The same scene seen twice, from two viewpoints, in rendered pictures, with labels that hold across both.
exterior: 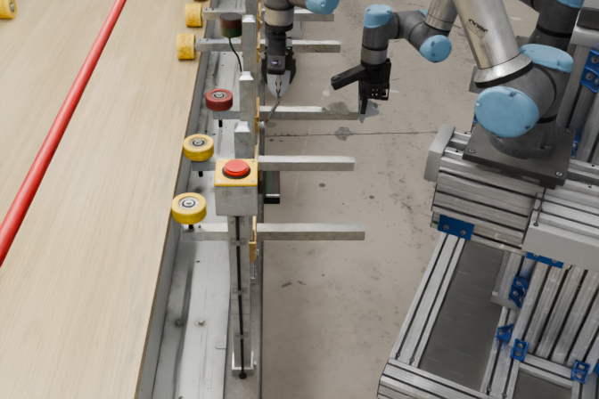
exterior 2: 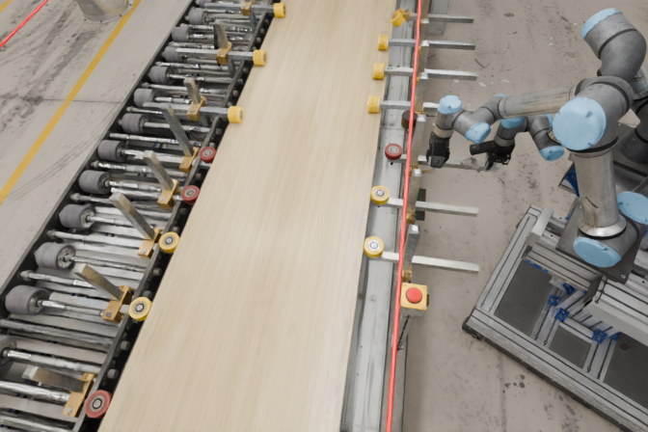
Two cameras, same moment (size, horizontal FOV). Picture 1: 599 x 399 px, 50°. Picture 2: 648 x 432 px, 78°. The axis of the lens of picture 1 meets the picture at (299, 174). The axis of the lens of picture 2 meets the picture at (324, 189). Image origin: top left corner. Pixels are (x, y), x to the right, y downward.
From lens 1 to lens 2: 66 cm
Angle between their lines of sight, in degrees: 22
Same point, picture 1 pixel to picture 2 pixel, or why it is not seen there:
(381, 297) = (474, 248)
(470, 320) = (532, 285)
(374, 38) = (507, 133)
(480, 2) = (598, 191)
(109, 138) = (326, 182)
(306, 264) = (430, 218)
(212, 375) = (378, 335)
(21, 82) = (274, 127)
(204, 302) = (375, 283)
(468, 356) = (526, 310)
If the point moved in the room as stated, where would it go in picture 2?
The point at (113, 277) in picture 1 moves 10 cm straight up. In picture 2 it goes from (332, 297) to (331, 286)
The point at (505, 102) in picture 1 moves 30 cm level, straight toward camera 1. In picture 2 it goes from (598, 252) to (569, 343)
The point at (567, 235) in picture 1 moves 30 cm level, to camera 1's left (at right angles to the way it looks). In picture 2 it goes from (617, 314) to (521, 295)
